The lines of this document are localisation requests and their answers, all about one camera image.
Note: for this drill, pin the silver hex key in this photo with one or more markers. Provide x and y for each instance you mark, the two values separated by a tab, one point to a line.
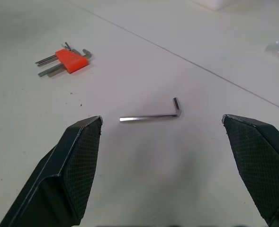
148	117

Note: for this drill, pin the orange plastic hex key holder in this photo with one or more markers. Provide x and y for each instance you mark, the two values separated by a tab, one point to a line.
71	60

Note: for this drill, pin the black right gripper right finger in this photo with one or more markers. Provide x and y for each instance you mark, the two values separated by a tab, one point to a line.
264	170

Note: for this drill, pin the thin grey metal hex key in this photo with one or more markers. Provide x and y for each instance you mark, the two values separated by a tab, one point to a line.
45	59

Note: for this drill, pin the orange hex key set holder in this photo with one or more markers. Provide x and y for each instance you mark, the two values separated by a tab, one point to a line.
47	71

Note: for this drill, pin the white block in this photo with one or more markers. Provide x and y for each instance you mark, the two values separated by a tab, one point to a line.
210	3

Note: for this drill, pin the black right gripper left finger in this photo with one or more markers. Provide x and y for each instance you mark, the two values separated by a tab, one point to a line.
58	189

